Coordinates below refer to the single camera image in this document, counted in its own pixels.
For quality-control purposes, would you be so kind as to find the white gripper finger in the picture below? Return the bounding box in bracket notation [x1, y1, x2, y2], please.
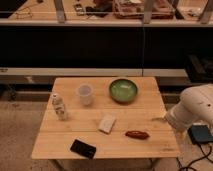
[151, 117, 166, 121]

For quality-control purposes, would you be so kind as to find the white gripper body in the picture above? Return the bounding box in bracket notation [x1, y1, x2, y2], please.
[165, 108, 182, 131]

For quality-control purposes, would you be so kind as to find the green ceramic bowl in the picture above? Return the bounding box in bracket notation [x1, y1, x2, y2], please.
[109, 79, 138, 103]

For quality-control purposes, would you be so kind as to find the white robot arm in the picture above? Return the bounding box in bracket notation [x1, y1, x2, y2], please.
[153, 84, 213, 132]

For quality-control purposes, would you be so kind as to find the red chili pepper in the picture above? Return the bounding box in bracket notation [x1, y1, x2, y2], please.
[125, 131, 149, 140]

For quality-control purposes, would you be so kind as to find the dark blue box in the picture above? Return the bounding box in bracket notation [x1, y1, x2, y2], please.
[188, 125, 213, 144]

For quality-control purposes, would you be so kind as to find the wooden table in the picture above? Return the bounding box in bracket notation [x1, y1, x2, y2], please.
[32, 77, 180, 160]

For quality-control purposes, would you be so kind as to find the dark equipment on right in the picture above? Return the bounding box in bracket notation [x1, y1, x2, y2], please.
[185, 55, 213, 83]

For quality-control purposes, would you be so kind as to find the clear plastic cup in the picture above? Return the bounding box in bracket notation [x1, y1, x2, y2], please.
[76, 84, 93, 106]

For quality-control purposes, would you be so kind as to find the black rectangular phone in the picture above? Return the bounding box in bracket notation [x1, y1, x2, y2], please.
[70, 139, 96, 159]

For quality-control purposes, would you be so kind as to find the white plastic bottle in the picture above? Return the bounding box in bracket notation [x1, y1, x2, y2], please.
[52, 93, 68, 121]

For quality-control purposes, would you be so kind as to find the tray of clutter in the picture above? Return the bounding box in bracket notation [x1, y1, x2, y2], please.
[113, 0, 175, 19]

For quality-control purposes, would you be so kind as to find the black cable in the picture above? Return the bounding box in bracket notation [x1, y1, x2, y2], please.
[176, 142, 213, 171]

